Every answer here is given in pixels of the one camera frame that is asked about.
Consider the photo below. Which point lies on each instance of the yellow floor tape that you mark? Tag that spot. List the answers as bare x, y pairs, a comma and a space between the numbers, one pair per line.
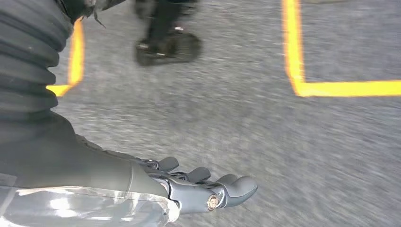
294, 47
76, 56

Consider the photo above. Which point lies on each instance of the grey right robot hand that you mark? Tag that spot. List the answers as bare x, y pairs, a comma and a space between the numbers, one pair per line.
62, 163

